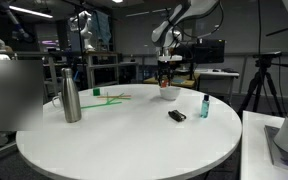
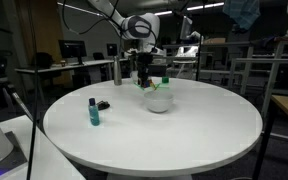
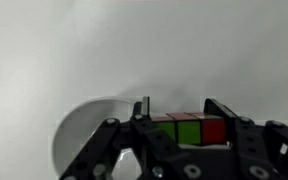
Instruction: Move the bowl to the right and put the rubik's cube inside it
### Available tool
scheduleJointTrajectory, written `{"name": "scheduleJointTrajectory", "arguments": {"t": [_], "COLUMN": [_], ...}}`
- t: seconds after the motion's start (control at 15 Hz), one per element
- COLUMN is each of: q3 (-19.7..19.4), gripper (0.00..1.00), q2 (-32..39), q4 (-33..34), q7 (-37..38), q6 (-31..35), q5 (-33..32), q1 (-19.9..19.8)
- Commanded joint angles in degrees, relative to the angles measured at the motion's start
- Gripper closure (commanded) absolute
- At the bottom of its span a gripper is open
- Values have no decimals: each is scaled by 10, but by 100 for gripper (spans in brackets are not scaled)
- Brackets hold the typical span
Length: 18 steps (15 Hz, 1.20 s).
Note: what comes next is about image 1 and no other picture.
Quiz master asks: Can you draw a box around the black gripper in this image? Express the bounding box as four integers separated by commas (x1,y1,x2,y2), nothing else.
157,61,176,89

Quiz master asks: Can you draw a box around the white bowl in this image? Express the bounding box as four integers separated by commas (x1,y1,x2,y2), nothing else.
159,85,182,102

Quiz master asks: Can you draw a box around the black multitool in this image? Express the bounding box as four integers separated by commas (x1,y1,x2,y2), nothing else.
167,109,187,123

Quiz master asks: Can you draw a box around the teal sanitizer bottle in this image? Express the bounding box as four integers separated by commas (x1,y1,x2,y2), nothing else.
200,94,211,119

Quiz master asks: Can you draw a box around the wide black monitor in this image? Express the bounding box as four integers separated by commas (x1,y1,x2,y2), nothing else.
180,38,226,65

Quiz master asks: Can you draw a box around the white desk under monitor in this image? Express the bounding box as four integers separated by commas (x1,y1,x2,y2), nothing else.
194,68,241,101

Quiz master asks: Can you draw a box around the thin wooden stick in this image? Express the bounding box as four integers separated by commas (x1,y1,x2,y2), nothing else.
97,95,132,99

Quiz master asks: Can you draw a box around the long green stick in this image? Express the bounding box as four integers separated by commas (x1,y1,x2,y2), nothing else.
80,100,123,110

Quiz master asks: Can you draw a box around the blue hanging cloth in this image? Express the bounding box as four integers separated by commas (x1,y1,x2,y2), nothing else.
91,9,112,44

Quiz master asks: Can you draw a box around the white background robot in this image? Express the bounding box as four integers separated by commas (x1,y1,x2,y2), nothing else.
68,9,95,53

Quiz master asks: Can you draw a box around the stainless steel water bottle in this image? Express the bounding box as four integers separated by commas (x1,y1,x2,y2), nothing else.
61,67,83,124

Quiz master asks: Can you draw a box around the white mug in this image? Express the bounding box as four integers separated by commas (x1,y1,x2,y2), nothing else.
51,92,65,109

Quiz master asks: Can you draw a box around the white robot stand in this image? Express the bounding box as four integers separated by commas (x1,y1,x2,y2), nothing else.
239,109,288,180

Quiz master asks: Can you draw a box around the grey robot mounting plate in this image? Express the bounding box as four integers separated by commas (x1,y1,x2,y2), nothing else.
263,124,288,175

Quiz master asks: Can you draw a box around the ceiling light strip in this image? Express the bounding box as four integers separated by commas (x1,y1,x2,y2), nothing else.
0,0,54,20

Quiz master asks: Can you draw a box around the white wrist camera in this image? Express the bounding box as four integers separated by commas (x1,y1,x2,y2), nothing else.
156,54,184,63

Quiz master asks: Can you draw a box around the grey metal frame table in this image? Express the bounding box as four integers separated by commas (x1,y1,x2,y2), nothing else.
83,50,120,90

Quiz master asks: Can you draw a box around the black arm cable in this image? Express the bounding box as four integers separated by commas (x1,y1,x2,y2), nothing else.
170,0,226,41

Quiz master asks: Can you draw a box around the black tripod with camera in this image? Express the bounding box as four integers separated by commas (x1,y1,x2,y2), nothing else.
237,50,288,118

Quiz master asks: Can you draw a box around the black hanging cable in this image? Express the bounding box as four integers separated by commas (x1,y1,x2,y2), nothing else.
256,0,263,57

